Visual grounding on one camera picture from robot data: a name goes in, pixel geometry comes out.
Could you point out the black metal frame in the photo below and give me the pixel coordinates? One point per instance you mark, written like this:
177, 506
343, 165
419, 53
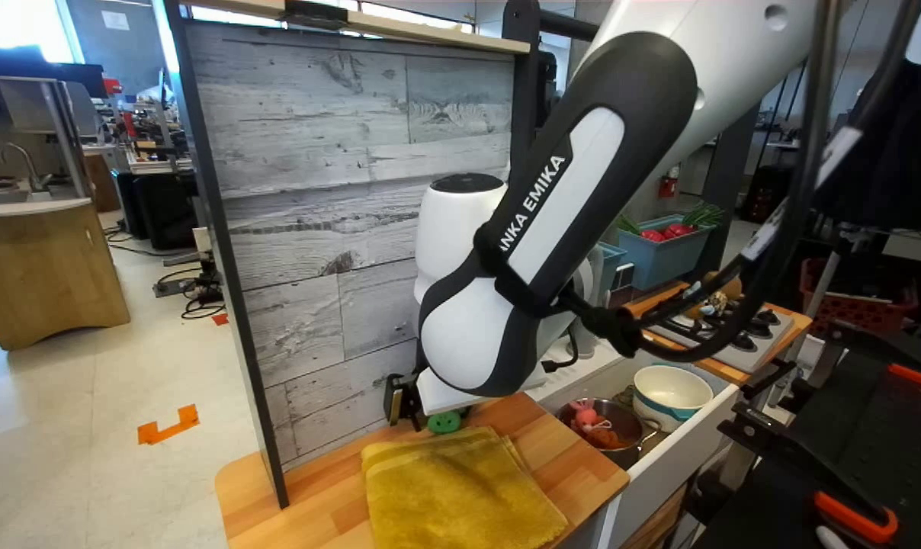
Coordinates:
226, 255

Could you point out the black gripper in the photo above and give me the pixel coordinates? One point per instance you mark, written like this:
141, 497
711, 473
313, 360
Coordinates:
400, 401

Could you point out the pink plush toy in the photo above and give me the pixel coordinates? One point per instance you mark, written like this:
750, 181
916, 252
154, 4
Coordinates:
590, 420

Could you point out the orange black clamp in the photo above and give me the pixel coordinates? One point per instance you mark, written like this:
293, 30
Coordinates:
836, 497

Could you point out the green yellow plush toy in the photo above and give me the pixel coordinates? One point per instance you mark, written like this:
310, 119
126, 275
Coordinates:
446, 422

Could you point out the steel pot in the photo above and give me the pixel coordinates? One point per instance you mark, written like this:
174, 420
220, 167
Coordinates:
616, 432

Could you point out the wooden cabinet in background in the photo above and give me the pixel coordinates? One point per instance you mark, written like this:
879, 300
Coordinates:
57, 272

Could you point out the white teal bowl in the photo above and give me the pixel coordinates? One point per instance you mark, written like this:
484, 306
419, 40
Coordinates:
670, 393

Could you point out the whitewashed wood backsplash panel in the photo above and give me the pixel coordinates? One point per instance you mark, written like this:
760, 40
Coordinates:
359, 224

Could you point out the yellow towel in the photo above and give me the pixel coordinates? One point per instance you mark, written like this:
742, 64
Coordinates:
455, 492

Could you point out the wooden butcher block counter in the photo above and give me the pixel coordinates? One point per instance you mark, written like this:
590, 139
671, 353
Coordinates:
329, 503

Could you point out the white toy sink unit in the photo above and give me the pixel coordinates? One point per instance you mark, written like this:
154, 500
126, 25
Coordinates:
670, 451

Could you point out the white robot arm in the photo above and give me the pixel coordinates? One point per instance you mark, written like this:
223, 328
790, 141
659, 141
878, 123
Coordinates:
656, 80

